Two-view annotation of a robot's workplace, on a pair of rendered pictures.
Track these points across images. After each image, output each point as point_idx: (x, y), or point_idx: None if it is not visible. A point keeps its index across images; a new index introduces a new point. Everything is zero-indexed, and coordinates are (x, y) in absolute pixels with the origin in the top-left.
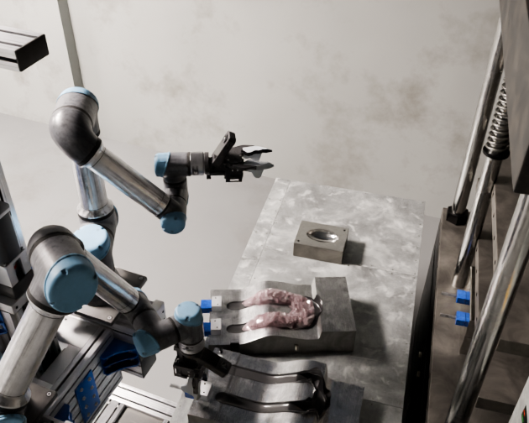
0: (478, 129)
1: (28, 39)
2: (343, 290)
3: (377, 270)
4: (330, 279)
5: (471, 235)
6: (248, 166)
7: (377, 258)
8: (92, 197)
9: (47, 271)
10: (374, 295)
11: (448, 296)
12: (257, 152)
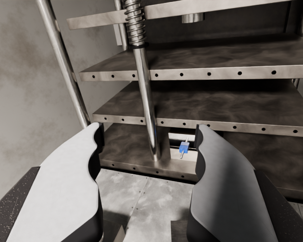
0: (74, 81)
1: None
2: None
3: (139, 203)
4: (176, 238)
5: (154, 117)
6: (288, 215)
7: (124, 201)
8: None
9: None
10: (170, 209)
11: (168, 163)
12: (94, 168)
